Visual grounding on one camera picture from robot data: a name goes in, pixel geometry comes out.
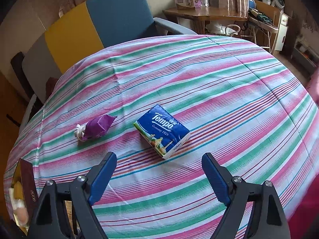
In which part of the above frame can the purple snack wrapper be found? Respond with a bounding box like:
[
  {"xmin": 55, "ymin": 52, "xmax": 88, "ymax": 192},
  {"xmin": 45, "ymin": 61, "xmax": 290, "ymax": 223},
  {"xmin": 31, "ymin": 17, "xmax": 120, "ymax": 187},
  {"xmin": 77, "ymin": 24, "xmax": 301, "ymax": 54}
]
[{"xmin": 82, "ymin": 114, "xmax": 117, "ymax": 141}]

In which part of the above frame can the white hair scrunchie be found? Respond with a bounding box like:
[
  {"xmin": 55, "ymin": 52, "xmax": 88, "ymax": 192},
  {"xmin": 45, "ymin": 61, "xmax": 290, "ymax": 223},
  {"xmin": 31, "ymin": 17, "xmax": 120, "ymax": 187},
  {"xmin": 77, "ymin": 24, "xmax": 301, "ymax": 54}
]
[{"xmin": 74, "ymin": 124, "xmax": 86, "ymax": 142}]

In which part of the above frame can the striped bed sheet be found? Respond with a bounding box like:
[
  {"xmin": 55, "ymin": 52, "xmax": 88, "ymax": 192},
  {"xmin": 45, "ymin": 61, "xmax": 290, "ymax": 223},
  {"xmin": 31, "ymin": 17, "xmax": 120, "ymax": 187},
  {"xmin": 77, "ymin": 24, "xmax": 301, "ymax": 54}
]
[{"xmin": 3, "ymin": 35, "xmax": 318, "ymax": 238}]

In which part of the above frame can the blue Tempo tissue pack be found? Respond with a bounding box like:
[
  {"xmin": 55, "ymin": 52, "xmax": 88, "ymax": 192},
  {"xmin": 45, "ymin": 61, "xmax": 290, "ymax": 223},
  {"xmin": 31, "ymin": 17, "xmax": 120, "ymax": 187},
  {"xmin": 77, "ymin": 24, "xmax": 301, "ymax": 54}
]
[{"xmin": 134, "ymin": 104, "xmax": 190, "ymax": 160}]

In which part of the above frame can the wooden shelf unit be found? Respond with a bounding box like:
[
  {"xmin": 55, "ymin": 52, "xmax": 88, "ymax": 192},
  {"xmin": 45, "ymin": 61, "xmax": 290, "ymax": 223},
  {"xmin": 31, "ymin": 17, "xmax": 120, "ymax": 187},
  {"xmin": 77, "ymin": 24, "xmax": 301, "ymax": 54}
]
[{"xmin": 246, "ymin": 0, "xmax": 288, "ymax": 54}]

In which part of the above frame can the wooden desk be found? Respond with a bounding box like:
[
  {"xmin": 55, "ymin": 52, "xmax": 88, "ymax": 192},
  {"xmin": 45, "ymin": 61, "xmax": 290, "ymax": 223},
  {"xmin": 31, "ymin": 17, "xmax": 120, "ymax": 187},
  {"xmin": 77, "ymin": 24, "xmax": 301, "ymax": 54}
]
[{"xmin": 163, "ymin": 7, "xmax": 248, "ymax": 35}]

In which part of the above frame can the blue yellow armchair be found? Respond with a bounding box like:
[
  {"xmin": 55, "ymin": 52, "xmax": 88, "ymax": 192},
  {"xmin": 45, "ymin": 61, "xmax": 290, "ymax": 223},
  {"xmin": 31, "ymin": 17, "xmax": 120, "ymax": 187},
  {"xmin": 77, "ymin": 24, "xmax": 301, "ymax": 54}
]
[{"xmin": 22, "ymin": 0, "xmax": 194, "ymax": 103}]

